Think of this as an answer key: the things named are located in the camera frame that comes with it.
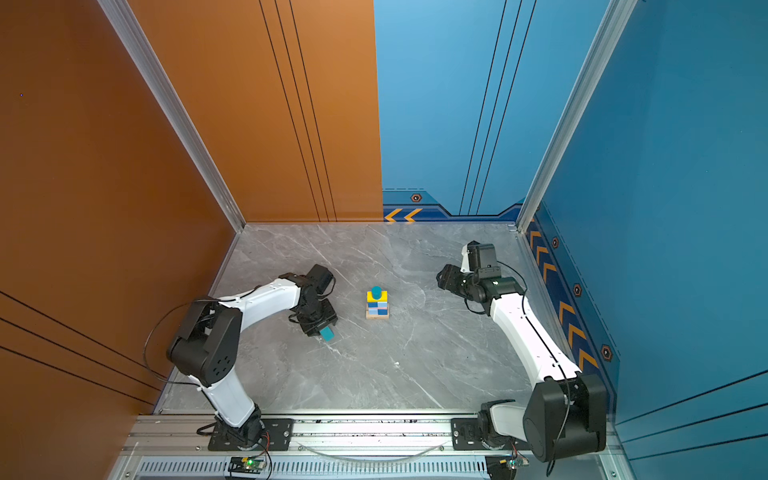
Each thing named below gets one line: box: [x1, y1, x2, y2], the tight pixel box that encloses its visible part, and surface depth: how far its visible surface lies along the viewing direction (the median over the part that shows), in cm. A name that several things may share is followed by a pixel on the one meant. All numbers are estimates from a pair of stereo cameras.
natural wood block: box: [365, 311, 390, 320], surface depth 95 cm
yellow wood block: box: [366, 290, 389, 303], surface depth 89 cm
